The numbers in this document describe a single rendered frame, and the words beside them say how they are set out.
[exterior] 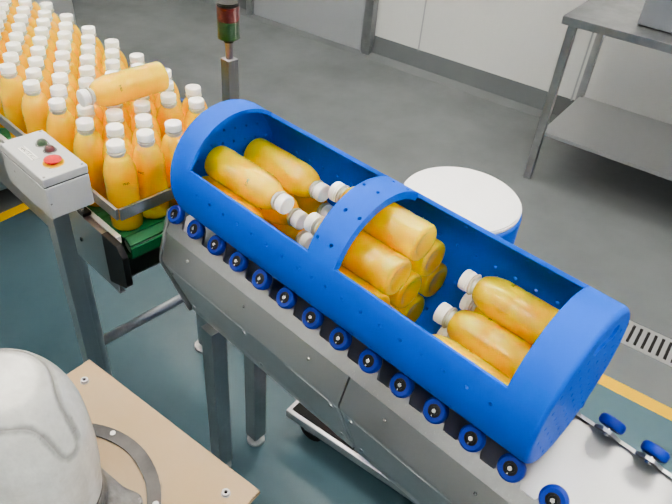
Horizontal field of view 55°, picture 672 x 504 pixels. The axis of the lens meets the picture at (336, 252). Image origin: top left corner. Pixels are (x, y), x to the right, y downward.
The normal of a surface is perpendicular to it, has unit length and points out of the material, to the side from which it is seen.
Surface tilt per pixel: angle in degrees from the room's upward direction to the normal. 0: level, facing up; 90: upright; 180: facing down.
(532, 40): 90
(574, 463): 0
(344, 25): 90
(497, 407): 83
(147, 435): 1
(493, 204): 0
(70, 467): 86
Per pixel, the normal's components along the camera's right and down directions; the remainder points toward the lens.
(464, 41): -0.59, 0.47
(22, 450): 0.64, 0.22
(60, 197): 0.72, 0.47
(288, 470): 0.07, -0.78
